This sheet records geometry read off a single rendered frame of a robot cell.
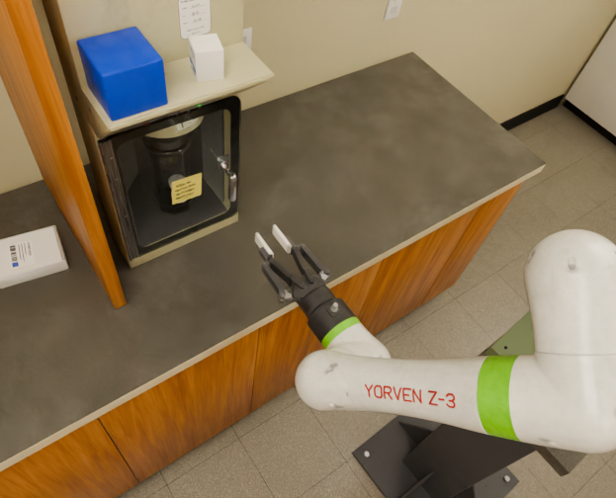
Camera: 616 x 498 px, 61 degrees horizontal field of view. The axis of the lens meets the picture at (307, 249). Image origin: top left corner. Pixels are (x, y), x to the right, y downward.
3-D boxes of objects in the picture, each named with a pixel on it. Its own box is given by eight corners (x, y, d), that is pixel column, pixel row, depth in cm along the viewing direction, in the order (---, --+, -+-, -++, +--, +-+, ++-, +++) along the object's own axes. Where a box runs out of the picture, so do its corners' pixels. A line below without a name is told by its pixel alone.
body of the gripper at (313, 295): (342, 292, 110) (316, 260, 114) (309, 310, 106) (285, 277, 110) (335, 309, 116) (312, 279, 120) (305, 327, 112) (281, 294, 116)
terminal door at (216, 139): (131, 257, 131) (99, 138, 99) (236, 211, 143) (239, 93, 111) (132, 260, 130) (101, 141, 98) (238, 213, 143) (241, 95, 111)
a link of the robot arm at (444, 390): (509, 420, 80) (501, 348, 80) (482, 447, 71) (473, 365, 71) (324, 398, 103) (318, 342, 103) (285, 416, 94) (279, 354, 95)
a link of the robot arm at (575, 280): (613, 250, 109) (629, 216, 62) (620, 329, 107) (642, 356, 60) (545, 254, 115) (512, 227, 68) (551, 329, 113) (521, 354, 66)
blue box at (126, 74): (87, 87, 89) (75, 40, 81) (142, 71, 93) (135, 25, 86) (112, 123, 85) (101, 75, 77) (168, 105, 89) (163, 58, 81)
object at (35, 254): (-8, 251, 133) (-14, 242, 129) (59, 233, 138) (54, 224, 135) (0, 289, 127) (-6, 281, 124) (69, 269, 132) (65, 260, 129)
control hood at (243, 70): (91, 130, 97) (79, 86, 89) (242, 82, 110) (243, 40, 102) (118, 171, 92) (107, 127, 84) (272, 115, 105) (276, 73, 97)
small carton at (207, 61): (190, 65, 95) (188, 36, 91) (217, 62, 97) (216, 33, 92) (196, 82, 93) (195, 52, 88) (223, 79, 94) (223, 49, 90)
